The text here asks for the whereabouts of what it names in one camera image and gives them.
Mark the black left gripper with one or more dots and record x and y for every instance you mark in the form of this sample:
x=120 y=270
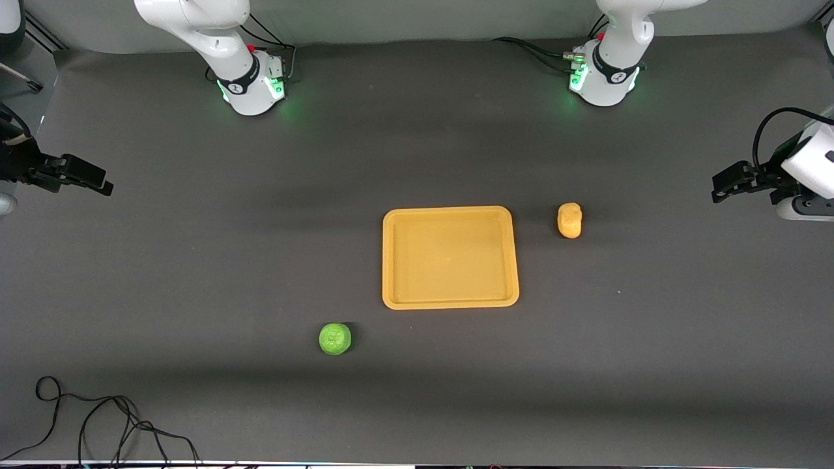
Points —
x=763 y=176

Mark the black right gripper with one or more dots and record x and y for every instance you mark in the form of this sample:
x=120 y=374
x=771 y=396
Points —
x=19 y=164

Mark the yellow toy potato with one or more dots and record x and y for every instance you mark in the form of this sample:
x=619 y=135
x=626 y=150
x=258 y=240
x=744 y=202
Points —
x=569 y=221

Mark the green toy apple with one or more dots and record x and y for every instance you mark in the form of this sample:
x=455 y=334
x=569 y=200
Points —
x=335 y=339

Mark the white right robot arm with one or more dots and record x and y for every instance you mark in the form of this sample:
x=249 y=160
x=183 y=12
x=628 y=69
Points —
x=251 y=98

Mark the yellow plastic tray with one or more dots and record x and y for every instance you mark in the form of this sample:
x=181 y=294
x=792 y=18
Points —
x=449 y=260

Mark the grey metal bar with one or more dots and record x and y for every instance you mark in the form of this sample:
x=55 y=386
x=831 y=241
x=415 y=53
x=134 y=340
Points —
x=19 y=75

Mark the dark grey table mat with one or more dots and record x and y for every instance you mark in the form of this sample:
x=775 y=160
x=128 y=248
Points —
x=417 y=391

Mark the aluminium frame rail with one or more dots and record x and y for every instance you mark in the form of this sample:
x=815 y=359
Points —
x=45 y=34

